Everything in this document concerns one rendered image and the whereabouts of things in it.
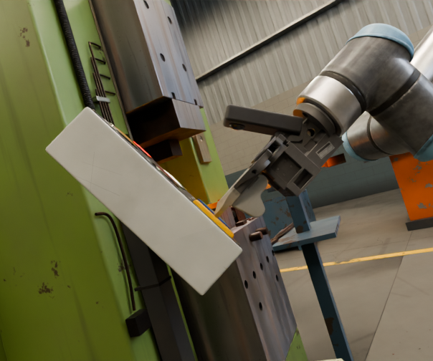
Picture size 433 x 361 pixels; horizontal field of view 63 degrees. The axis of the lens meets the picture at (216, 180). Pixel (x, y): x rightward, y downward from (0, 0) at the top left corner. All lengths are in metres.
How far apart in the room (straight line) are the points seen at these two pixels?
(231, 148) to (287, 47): 2.97
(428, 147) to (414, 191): 3.97
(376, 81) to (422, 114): 0.08
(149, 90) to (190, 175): 0.49
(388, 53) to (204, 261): 0.39
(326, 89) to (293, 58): 8.78
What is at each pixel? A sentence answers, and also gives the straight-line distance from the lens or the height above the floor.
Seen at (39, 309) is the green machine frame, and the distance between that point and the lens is 1.10.
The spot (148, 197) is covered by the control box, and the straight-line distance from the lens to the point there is 0.47.
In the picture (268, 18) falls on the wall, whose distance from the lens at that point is 9.81.
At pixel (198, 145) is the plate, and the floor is 1.26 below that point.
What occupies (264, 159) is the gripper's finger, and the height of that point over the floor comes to 1.07.
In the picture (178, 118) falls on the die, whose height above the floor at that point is 1.30.
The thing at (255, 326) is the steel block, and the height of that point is 0.65.
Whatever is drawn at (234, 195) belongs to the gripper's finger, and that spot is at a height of 1.03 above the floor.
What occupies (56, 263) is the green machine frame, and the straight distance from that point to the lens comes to 1.00.
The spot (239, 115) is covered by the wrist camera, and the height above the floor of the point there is 1.14.
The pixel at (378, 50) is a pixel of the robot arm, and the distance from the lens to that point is 0.59.
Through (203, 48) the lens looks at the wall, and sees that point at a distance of 10.67.
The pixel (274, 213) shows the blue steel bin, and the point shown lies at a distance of 4.95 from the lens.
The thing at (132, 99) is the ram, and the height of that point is 1.40.
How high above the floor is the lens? 1.04
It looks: 2 degrees up
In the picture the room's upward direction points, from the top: 17 degrees counter-clockwise
